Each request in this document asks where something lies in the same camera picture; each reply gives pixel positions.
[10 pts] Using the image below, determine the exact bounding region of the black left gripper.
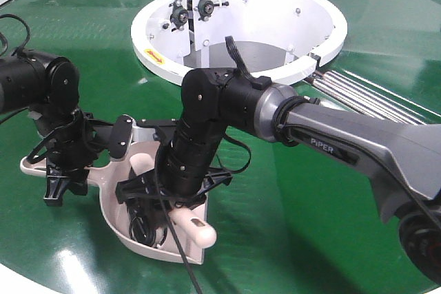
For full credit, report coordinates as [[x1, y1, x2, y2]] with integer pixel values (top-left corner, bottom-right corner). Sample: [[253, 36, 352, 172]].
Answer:
[[25, 107, 113, 207]]

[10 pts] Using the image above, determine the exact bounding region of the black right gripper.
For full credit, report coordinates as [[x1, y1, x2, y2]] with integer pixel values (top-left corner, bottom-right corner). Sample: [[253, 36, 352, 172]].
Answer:
[[115, 165, 233, 209]]

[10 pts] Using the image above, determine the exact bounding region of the beige plastic dustpan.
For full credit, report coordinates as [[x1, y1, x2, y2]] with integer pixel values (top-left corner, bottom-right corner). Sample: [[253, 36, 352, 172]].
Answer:
[[19, 140, 209, 265]]

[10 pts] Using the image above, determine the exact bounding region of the beige hand broom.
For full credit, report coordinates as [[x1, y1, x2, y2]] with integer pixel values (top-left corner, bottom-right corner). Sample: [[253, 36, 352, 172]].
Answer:
[[130, 153, 217, 249]]

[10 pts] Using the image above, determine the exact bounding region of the black cable bundle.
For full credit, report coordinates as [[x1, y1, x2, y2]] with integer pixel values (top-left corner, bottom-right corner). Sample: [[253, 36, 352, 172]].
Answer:
[[126, 169, 170, 249]]

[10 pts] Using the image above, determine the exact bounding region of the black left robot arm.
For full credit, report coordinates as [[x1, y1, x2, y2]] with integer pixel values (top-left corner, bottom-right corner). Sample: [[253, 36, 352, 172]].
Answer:
[[1, 48, 113, 207]]

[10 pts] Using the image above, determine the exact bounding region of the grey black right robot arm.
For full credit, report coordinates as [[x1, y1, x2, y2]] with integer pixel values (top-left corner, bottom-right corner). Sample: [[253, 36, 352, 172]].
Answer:
[[116, 68, 440, 282]]

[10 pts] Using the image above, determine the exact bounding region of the green conveyor belt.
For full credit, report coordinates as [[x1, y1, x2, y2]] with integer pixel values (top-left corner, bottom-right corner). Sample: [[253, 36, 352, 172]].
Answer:
[[1, 0, 440, 293]]

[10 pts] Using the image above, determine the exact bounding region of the green pillow block bearing left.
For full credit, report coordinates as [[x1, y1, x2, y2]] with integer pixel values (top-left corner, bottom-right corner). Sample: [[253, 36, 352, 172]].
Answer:
[[170, 0, 189, 31]]

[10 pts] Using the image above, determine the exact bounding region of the green pillow block bearing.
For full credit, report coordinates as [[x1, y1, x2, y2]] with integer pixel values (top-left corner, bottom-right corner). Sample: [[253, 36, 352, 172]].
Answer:
[[194, 0, 229, 21], [170, 0, 189, 31]]

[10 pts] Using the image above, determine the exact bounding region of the green pillow block bearing right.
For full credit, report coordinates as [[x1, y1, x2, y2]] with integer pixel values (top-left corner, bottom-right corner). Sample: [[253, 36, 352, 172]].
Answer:
[[194, 0, 229, 21]]

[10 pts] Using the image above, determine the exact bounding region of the steel transfer rollers right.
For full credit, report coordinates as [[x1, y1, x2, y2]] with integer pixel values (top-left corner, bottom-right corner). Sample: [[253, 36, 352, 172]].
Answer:
[[304, 71, 426, 125]]

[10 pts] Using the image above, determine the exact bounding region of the white inner conveyor ring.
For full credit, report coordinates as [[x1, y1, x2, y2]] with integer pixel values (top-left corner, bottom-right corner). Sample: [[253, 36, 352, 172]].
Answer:
[[130, 0, 349, 87]]

